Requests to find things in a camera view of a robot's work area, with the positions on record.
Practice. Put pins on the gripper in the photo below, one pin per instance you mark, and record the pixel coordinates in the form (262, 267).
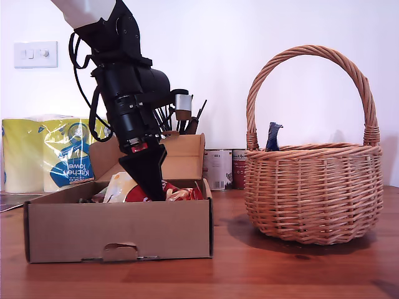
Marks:
(137, 127)

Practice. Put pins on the red white Maltesers bag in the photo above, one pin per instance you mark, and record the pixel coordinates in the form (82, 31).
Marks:
(118, 190)

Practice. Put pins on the dark blue egg bag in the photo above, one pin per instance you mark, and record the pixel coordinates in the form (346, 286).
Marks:
(273, 138)

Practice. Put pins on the brown cardboard box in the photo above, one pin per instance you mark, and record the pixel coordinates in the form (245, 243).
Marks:
(118, 230)

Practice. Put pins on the woven wicker basket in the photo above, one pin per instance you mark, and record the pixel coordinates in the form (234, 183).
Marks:
(311, 199)

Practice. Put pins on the tin can white label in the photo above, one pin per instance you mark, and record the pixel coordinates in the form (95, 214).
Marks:
(218, 169)

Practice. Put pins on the thin black stick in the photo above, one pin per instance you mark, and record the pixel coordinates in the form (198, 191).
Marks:
(202, 108)

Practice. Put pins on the tin can red label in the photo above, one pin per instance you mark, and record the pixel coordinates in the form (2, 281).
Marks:
(239, 169)

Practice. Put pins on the kitchen towel roll pack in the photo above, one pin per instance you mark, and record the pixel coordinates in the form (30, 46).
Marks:
(25, 155)

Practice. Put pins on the dark flat magazine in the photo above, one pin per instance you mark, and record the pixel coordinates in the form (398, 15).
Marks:
(15, 202)

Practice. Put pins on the white wall switch plate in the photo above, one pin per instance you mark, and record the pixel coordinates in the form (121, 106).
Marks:
(34, 54)

